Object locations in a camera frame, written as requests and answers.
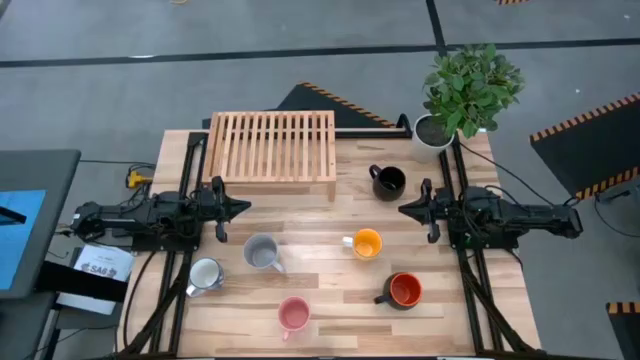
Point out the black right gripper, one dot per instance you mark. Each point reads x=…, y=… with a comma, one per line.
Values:
x=432, y=210

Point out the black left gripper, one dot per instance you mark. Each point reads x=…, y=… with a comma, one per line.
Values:
x=220, y=207

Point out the black round mug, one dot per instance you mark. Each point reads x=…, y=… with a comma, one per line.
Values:
x=389, y=184

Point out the grey mug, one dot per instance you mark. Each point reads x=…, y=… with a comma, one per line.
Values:
x=261, y=251

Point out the yellow mug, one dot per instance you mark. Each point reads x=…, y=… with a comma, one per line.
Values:
x=368, y=244

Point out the white blue floral mug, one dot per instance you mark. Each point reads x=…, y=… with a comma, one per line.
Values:
x=205, y=275

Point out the black mug orange inside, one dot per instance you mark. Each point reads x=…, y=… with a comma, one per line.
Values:
x=404, y=291

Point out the pink faceted mug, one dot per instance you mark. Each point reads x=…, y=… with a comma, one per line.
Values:
x=294, y=314

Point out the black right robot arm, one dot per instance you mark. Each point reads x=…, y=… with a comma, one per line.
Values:
x=515, y=216

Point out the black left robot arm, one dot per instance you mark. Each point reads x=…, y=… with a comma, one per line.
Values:
x=125, y=216

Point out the white plant pot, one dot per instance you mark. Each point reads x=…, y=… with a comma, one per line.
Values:
x=425, y=147

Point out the wooden slatted rack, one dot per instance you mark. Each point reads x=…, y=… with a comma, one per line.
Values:
x=270, y=147

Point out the black aluminium cross bar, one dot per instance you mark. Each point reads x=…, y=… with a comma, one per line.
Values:
x=370, y=133

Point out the yellow power plug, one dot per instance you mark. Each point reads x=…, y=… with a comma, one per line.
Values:
x=136, y=179

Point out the black hazard striped mat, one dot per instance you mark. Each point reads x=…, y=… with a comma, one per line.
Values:
x=590, y=150
x=325, y=102
x=626, y=325

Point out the green leafy plant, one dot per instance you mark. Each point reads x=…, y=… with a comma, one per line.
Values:
x=472, y=87

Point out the white printed paper sheet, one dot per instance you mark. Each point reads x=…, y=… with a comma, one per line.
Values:
x=102, y=262

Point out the grey desk with blue screen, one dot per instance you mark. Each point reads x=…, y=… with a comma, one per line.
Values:
x=27, y=220

